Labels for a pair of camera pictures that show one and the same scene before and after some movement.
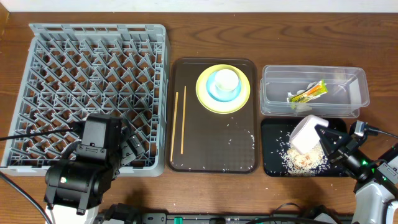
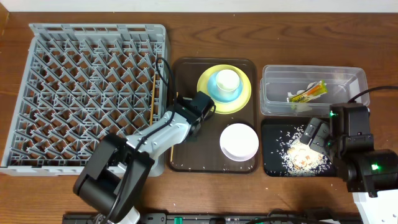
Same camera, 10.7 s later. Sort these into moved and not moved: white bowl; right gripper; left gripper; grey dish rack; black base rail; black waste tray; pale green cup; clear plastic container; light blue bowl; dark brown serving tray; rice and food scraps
Moved: left gripper; right gripper; white bowl
Not moved: black base rail; rice and food scraps; black waste tray; clear plastic container; dark brown serving tray; light blue bowl; grey dish rack; pale green cup
